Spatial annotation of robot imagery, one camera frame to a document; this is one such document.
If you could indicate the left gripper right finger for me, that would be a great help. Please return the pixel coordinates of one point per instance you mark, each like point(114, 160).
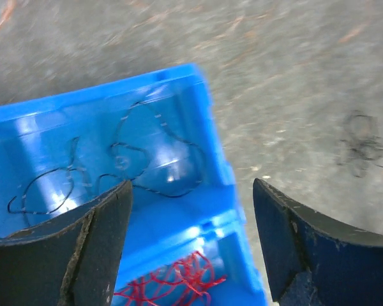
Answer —
point(313, 259)

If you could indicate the blue three-compartment bin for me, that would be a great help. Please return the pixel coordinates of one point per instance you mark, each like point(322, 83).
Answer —
point(185, 242)

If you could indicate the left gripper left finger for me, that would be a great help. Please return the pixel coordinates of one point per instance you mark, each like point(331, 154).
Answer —
point(72, 259)

